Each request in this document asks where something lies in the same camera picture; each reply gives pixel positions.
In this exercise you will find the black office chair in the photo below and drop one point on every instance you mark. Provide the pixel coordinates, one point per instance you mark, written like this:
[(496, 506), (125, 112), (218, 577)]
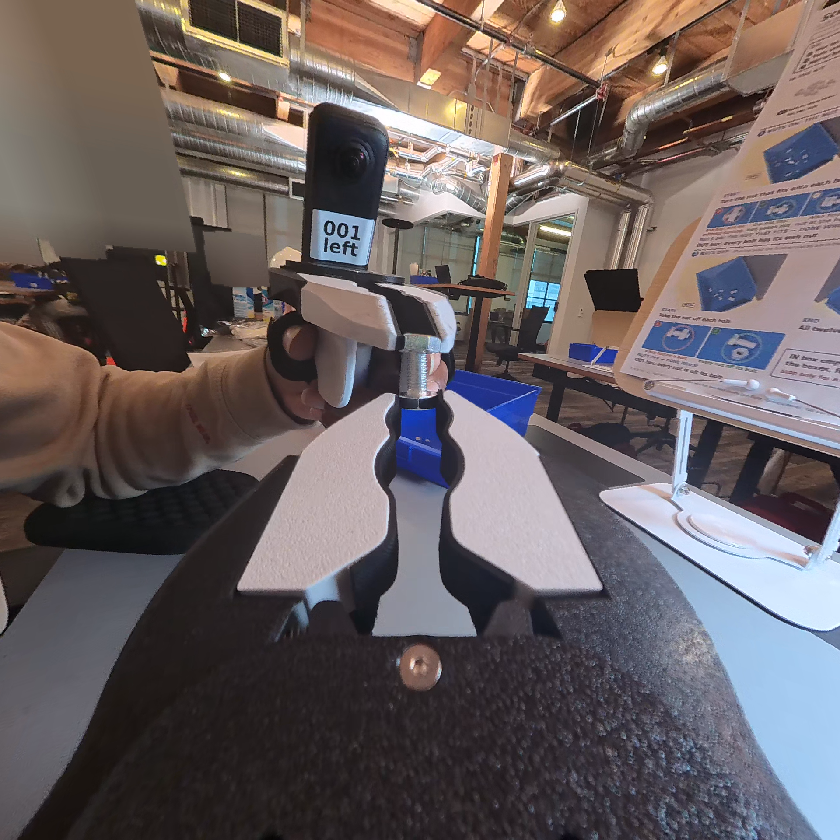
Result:
[(525, 328)]

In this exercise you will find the wooden post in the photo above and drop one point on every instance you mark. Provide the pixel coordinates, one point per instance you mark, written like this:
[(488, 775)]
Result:
[(492, 262)]

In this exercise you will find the person's left forearm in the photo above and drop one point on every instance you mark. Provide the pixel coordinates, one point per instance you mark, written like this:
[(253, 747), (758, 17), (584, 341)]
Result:
[(131, 413)]

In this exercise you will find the person's left hand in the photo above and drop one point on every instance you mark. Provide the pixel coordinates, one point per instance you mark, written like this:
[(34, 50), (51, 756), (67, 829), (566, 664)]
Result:
[(305, 403)]

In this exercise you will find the black chair armrest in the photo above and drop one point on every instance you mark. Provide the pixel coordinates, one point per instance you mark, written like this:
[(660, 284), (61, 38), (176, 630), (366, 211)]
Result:
[(144, 518)]

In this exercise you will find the blue plastic bin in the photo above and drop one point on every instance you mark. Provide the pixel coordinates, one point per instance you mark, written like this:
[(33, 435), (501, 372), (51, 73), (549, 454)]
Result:
[(485, 400), (584, 353)]

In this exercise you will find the ventilation grille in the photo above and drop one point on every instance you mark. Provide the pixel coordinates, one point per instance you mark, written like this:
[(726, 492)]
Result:
[(236, 26)]

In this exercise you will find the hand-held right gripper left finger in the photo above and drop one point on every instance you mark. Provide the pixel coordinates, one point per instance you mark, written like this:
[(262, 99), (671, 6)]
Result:
[(321, 505)]

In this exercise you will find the white instruction sign stand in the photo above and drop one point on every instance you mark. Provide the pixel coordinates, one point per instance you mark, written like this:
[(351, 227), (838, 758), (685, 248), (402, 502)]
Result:
[(722, 295)]

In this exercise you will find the pendant lamp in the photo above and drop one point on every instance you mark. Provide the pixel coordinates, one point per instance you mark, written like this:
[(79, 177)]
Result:
[(659, 65), (558, 13)]

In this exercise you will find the silver hex bolt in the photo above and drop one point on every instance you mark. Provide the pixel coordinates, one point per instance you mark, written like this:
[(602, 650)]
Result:
[(418, 371)]

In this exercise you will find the wooden standing desk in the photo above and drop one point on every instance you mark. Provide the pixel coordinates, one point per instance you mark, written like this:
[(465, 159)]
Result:
[(472, 287)]

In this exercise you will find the silver air duct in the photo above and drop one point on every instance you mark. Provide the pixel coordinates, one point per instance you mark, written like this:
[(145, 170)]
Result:
[(216, 131), (689, 92)]

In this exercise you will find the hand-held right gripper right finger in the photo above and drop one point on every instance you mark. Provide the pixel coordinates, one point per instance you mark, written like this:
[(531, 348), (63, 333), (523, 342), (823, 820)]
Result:
[(518, 512)]

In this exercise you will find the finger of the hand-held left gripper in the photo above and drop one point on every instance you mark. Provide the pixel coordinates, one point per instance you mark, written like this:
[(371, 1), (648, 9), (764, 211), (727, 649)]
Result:
[(348, 312), (443, 325)]

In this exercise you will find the silver hex nut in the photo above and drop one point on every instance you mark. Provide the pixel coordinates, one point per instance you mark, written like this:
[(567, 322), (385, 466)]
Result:
[(420, 400)]

